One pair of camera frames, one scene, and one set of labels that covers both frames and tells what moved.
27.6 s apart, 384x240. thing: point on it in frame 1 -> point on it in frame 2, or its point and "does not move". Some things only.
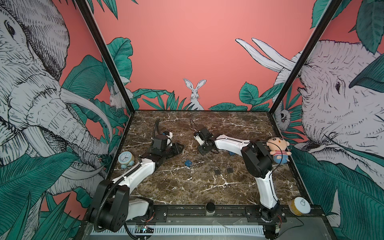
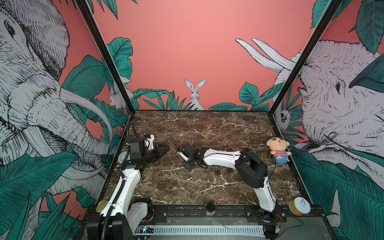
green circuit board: x=144 y=229 does not move
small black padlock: x=217 y=171 does not move
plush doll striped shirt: x=278 y=147 does not move
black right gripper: x=202 y=152 -> x=185 y=164
